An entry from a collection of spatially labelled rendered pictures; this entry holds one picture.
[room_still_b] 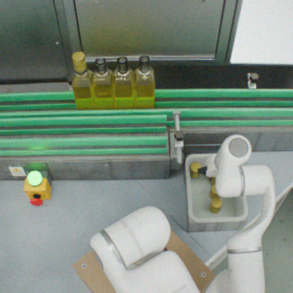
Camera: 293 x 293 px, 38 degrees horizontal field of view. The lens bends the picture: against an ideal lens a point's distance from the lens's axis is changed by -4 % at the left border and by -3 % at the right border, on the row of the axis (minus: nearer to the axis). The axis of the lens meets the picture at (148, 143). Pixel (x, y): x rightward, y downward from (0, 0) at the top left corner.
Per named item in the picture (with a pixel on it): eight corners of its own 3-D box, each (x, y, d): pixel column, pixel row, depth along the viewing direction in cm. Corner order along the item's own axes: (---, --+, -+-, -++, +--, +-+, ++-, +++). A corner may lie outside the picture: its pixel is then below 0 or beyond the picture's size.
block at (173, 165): (179, 143, 141) (180, 131, 135) (181, 169, 136) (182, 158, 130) (168, 144, 141) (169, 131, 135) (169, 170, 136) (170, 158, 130)
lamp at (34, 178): (43, 173, 134) (41, 169, 131) (42, 186, 131) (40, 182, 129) (29, 173, 134) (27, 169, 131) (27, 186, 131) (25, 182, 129)
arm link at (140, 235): (174, 251, 104) (179, 227, 90) (127, 280, 100) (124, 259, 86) (152, 220, 108) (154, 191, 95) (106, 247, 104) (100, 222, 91)
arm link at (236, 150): (258, 191, 103) (219, 195, 102) (248, 199, 113) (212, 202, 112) (251, 131, 107) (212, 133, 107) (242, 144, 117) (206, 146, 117)
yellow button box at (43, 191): (51, 181, 141) (48, 170, 135) (50, 202, 137) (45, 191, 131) (31, 181, 141) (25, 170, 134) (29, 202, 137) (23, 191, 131)
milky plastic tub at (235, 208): (235, 166, 143) (240, 152, 136) (243, 230, 131) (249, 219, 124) (182, 167, 143) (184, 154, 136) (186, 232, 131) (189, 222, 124)
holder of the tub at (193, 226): (233, 153, 146) (237, 140, 140) (242, 230, 132) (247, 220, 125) (182, 154, 146) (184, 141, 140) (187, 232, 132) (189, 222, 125)
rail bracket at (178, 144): (180, 126, 136) (182, 101, 125) (183, 174, 127) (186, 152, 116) (170, 126, 136) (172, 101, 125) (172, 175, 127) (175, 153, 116)
